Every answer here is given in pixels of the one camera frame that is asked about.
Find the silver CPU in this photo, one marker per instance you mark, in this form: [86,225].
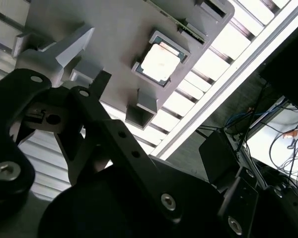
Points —
[161,62]

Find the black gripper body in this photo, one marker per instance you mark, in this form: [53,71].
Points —
[114,210]

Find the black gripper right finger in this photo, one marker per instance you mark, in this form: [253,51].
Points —
[238,205]

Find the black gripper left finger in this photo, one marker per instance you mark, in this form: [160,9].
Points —
[7,119]

